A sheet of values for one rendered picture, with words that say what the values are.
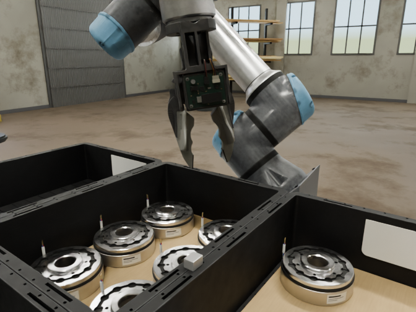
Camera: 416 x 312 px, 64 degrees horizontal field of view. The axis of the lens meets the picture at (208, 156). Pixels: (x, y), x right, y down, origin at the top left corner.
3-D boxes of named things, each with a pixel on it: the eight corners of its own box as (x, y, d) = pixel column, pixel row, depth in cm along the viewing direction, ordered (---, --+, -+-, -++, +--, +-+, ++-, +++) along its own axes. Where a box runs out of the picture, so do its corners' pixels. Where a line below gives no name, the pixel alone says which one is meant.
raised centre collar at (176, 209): (166, 204, 70) (166, 201, 70) (184, 210, 67) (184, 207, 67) (149, 213, 66) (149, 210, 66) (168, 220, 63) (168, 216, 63)
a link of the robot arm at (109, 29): (117, 25, 97) (70, 17, 51) (145, -3, 95) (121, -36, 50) (146, 56, 101) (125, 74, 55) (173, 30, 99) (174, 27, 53)
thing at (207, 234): (219, 216, 65) (219, 213, 65) (266, 231, 60) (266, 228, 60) (186, 238, 57) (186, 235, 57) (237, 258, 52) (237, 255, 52)
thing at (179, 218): (166, 199, 73) (166, 197, 73) (202, 211, 68) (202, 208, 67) (130, 216, 65) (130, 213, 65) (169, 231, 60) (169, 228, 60)
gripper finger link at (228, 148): (232, 169, 50) (210, 111, 47) (225, 160, 55) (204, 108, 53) (251, 161, 50) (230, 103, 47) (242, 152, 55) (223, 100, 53)
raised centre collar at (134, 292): (132, 287, 45) (131, 283, 44) (159, 302, 42) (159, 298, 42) (101, 309, 41) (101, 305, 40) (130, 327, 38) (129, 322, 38)
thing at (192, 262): (193, 260, 39) (193, 251, 38) (203, 264, 38) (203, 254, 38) (183, 267, 37) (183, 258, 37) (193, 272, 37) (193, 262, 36)
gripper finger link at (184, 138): (174, 175, 49) (178, 111, 46) (173, 164, 54) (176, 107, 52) (195, 176, 49) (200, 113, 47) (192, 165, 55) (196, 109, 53)
